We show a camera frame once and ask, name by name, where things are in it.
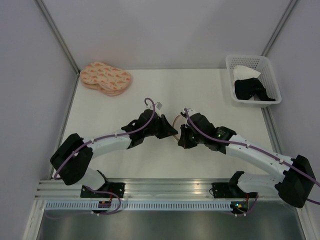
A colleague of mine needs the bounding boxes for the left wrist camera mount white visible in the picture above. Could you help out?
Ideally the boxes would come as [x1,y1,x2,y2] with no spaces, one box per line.
[146,101,163,116]

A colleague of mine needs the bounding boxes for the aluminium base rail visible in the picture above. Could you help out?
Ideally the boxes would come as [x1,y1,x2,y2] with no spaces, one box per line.
[35,175,280,201]

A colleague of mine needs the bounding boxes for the white cloth in basket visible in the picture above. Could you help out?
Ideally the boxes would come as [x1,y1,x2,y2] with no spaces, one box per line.
[233,65,261,81]

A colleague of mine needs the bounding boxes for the white plastic basket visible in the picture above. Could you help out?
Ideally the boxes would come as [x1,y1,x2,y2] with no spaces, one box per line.
[225,54,282,108]

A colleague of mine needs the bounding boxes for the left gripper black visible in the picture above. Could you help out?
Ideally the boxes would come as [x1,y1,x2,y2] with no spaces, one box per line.
[143,114,178,140]

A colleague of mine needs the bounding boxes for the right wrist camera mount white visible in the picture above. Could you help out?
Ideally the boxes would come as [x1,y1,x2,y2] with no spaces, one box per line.
[180,108,198,119]

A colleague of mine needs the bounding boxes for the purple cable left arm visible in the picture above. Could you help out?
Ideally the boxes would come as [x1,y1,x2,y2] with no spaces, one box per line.
[52,97,157,221]

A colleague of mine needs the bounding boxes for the left aluminium frame post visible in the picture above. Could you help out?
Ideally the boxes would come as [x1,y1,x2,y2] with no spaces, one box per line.
[34,0,80,76]

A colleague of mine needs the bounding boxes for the white slotted cable duct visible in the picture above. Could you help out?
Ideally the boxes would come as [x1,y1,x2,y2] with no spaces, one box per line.
[45,200,232,212]

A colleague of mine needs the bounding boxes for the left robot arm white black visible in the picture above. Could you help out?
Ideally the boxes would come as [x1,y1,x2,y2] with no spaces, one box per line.
[50,109,178,198]

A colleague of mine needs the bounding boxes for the pink patterned pad stack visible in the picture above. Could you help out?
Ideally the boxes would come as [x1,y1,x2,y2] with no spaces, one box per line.
[79,61,132,97]

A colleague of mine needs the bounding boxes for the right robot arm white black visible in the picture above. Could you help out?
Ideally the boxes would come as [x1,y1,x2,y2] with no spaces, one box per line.
[178,108,319,208]

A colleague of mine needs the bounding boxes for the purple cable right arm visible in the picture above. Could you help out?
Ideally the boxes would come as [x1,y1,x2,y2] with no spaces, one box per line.
[183,107,320,218]

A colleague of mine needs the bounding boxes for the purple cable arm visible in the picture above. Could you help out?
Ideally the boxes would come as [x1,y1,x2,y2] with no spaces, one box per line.
[52,97,157,221]
[183,107,320,218]

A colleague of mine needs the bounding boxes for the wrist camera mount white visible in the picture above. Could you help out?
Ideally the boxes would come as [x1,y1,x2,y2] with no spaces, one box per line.
[146,101,163,116]
[180,108,198,119]

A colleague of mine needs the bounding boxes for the aluminium frame post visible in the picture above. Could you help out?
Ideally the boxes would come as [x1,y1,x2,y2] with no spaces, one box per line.
[34,0,80,76]
[261,0,300,57]

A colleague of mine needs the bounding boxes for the black garment in basket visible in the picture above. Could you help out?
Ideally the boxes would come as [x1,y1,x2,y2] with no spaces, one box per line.
[234,78,276,102]

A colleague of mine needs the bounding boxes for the white mesh laundry bag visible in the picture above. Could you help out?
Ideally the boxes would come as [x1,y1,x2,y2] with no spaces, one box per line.
[172,114,186,142]

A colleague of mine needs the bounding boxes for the right aluminium frame post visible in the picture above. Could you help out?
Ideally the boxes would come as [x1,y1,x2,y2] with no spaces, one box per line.
[261,0,300,57]

